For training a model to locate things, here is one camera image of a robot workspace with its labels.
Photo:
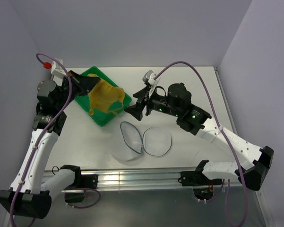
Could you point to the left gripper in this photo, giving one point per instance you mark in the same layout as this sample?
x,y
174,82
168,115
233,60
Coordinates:
x,y
84,84

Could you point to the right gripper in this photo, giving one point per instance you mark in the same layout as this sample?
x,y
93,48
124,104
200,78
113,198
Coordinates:
x,y
136,109

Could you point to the yellow bra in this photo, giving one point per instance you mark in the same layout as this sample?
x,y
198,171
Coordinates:
x,y
103,95

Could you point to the white mesh laundry bag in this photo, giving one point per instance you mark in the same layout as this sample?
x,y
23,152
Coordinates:
x,y
127,143

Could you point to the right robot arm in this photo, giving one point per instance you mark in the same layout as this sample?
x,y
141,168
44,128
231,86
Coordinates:
x,y
251,162

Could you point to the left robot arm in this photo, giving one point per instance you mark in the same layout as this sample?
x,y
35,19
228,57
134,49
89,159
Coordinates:
x,y
28,196

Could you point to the green plastic tray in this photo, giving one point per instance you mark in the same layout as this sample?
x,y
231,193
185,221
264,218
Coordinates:
x,y
99,117

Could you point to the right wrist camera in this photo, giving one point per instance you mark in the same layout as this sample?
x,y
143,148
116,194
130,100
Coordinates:
x,y
150,81

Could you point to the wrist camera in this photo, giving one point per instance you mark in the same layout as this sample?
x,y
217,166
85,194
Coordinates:
x,y
56,69
150,81

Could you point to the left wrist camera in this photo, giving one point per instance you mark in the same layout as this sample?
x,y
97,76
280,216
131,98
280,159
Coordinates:
x,y
56,69

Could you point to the aluminium frame rail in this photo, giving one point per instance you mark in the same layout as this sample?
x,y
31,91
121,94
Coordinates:
x,y
135,179

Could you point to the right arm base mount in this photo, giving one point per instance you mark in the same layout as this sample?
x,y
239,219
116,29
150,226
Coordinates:
x,y
193,178

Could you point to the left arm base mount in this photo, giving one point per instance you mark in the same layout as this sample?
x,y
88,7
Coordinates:
x,y
85,192

